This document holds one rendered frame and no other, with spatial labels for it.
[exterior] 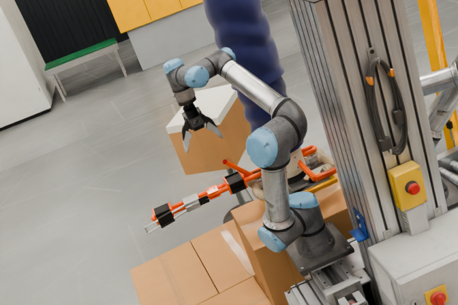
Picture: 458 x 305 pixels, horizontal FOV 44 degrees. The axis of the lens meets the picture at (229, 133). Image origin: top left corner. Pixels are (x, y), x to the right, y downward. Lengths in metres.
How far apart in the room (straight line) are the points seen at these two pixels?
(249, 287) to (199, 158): 1.31
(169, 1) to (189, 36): 0.68
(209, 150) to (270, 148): 2.22
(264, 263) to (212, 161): 1.56
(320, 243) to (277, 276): 0.49
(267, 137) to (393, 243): 0.52
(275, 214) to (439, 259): 0.56
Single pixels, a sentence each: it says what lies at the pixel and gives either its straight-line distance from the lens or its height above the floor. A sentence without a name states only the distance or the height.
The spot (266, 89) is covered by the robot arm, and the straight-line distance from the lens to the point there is 1.96.
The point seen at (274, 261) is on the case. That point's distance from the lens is 2.61.
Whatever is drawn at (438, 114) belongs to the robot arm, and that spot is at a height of 1.34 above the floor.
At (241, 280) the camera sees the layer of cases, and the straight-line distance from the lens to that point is 3.08.
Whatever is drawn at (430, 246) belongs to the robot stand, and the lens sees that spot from 1.86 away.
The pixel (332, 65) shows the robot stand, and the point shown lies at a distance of 1.62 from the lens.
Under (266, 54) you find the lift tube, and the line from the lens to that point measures 2.35.
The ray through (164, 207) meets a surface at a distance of 2.58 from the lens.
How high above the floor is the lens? 2.38
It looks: 23 degrees down
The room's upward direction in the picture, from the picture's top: 20 degrees counter-clockwise
